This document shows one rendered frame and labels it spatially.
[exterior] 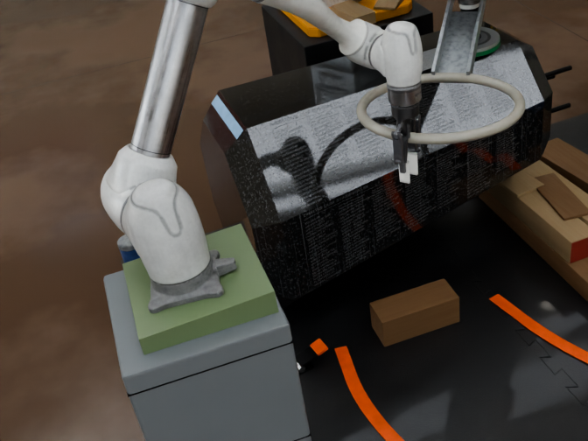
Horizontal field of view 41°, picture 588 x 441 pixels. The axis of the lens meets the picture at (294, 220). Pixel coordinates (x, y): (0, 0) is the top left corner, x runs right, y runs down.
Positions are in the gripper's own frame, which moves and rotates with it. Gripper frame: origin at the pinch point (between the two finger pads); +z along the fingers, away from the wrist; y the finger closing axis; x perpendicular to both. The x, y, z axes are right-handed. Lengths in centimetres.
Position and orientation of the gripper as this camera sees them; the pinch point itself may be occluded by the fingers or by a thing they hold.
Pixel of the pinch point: (408, 168)
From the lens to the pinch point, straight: 223.3
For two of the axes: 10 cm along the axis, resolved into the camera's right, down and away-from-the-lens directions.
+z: 1.2, 8.5, 5.2
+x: -8.3, -2.0, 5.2
